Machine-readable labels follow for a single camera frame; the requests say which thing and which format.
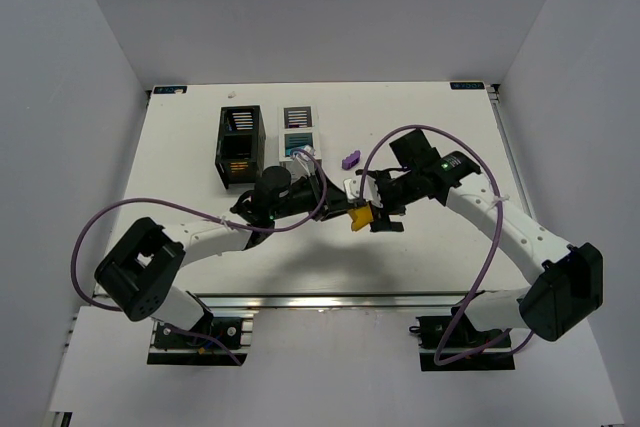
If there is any blue corner label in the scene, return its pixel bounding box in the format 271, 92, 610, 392
152, 85, 187, 95
449, 81, 485, 90

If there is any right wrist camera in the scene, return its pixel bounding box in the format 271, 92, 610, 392
343, 176, 383, 208

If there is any right blue corner label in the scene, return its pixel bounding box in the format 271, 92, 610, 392
449, 81, 485, 90

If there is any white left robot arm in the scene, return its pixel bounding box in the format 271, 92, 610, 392
94, 166, 358, 334

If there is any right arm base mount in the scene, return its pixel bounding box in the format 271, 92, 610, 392
408, 315, 515, 372

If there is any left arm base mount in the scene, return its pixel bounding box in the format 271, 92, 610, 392
147, 310, 255, 367

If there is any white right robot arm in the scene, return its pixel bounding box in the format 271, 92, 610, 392
375, 125, 604, 342

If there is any purple stepped lego brick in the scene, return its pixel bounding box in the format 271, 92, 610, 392
341, 150, 361, 171

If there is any yellow L-shaped lego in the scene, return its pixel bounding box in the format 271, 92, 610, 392
348, 202, 374, 232

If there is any aluminium table front rail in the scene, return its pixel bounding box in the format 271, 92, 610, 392
89, 291, 566, 311

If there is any white slotted container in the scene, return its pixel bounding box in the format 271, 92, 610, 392
278, 105, 322, 182

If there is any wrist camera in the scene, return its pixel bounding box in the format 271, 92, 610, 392
290, 145, 317, 170
343, 176, 383, 208

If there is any black slotted container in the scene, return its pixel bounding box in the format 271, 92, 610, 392
215, 105, 266, 189

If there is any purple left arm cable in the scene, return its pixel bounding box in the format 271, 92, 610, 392
72, 146, 330, 366

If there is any left blue corner label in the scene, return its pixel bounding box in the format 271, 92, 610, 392
152, 85, 187, 95

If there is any yellow orange lego piece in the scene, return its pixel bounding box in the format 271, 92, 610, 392
227, 162, 252, 178

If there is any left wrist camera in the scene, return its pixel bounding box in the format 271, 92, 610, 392
290, 145, 317, 170

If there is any teal long lego brick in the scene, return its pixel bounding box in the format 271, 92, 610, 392
284, 133, 314, 157

